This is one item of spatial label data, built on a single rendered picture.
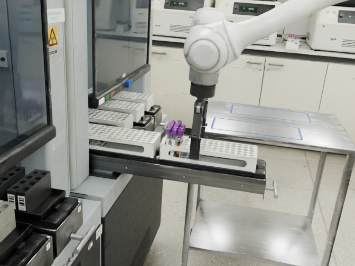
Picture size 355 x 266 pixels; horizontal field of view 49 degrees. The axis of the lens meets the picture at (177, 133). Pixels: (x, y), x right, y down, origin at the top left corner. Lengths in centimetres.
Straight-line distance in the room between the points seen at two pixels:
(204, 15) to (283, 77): 245
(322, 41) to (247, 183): 243
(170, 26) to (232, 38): 259
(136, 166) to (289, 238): 93
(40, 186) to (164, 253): 128
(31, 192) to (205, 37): 52
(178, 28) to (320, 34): 118
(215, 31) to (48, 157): 51
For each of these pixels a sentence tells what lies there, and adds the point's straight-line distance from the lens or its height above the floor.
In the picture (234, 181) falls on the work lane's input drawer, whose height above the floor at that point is 79.
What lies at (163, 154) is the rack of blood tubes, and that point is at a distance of 120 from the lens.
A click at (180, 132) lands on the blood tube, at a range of 116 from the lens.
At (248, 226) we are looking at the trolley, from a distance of 192.
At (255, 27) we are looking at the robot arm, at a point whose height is 124.
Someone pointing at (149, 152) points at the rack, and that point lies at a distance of 121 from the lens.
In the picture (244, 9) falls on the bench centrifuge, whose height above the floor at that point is 118.
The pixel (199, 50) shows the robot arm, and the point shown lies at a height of 119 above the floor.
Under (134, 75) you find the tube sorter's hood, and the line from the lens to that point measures 152.
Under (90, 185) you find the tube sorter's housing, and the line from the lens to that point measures 123.
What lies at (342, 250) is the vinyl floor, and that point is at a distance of 245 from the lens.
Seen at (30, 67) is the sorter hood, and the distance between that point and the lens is 87.
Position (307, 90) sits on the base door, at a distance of 353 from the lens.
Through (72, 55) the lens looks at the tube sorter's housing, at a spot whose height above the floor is 114.
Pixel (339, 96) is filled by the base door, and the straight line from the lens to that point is 359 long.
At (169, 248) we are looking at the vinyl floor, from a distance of 218.
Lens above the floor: 132
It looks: 21 degrees down
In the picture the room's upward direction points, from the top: 4 degrees clockwise
